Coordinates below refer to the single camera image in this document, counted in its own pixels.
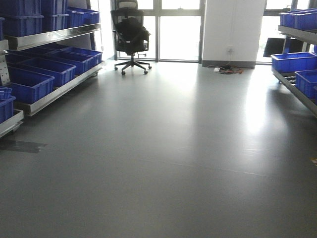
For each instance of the white power strip with cables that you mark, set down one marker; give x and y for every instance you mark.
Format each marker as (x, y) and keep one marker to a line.
(226, 69)

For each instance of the steel shelf rack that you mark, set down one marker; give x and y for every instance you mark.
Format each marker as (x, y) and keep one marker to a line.
(17, 49)
(306, 36)

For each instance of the steel shelf rack left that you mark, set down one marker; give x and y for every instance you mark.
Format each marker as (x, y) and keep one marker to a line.
(17, 49)

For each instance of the blue crate right rack near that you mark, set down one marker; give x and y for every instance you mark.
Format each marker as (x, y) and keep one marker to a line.
(305, 81)

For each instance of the steel shelf rack right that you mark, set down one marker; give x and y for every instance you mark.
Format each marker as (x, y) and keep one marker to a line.
(306, 36)

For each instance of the blue crate rack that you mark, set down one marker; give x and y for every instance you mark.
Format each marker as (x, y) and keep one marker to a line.
(83, 63)
(305, 81)
(62, 72)
(27, 86)

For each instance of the blue crate on right rack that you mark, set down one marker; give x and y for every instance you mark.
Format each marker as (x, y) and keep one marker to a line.
(292, 62)

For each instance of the black office chair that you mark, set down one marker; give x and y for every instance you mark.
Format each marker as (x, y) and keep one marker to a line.
(131, 36)

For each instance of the blue crate left rack front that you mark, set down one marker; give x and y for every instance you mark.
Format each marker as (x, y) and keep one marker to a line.
(27, 86)

